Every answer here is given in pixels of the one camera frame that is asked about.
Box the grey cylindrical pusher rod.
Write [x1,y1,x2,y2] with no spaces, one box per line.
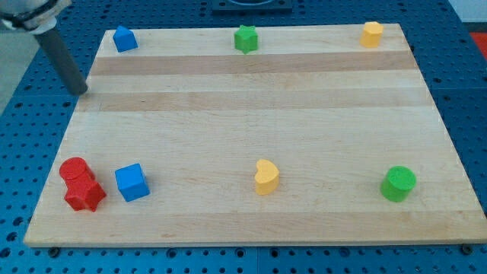
[34,27,88,96]

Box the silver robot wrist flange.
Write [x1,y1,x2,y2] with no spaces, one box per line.
[1,0,72,34]

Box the red star block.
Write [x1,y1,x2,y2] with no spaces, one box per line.
[64,177,107,212]

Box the green star block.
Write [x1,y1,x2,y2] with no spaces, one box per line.
[234,25,259,54]

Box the red cylinder block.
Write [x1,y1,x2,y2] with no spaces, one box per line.
[59,157,95,188]

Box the blue cube block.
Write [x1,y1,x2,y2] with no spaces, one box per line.
[115,163,150,202]

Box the yellow heart block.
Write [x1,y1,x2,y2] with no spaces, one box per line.
[254,159,279,196]

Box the wooden board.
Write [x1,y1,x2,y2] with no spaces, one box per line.
[24,24,486,247]

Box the yellow hexagon block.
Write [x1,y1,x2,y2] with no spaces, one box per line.
[359,21,384,48]

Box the green cylinder block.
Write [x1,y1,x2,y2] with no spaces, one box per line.
[380,166,417,202]

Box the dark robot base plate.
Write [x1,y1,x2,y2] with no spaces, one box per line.
[211,0,294,14]

